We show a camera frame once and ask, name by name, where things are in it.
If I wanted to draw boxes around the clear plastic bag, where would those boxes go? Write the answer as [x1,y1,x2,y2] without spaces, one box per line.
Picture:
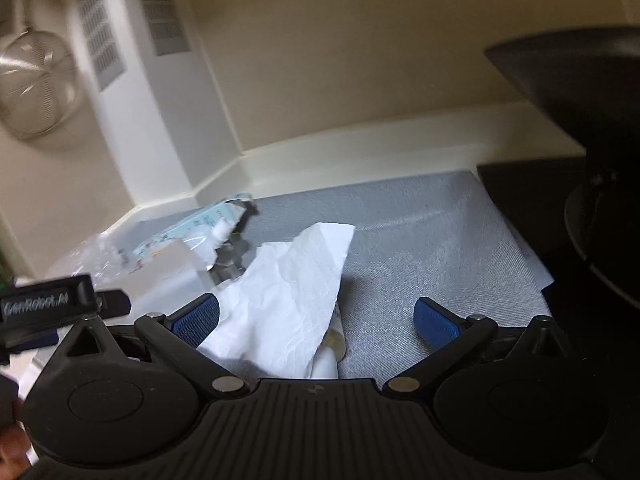
[75,232,221,306]

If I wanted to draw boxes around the grey woven mat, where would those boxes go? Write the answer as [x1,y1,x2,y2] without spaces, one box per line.
[125,170,556,380]

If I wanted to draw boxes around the light blue printed packet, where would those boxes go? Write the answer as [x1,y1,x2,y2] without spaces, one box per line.
[120,199,258,273]

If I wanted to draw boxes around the metal mesh strainer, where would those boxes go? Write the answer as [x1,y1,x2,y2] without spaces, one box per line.
[0,0,83,141]

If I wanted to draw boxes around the black wok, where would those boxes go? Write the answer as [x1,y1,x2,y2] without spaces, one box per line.
[482,25,640,311]

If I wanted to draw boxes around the white tissue paper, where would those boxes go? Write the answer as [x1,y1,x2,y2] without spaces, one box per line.
[197,222,357,380]

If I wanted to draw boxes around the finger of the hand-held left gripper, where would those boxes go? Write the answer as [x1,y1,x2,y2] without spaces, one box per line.
[94,289,133,318]
[0,329,61,357]

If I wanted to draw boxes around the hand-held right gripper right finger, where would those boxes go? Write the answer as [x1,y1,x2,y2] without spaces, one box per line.
[382,296,581,401]

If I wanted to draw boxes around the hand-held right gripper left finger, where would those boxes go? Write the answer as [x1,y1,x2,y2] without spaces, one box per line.
[47,292,251,401]

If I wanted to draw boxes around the wide grey wall vent grille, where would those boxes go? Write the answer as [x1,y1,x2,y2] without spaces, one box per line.
[72,0,126,92]

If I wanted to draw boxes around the narrow grey wall vent grille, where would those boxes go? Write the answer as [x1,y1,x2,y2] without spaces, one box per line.
[132,0,192,56]

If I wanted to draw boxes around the small beige stub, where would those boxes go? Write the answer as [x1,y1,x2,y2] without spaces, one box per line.
[322,302,347,361]

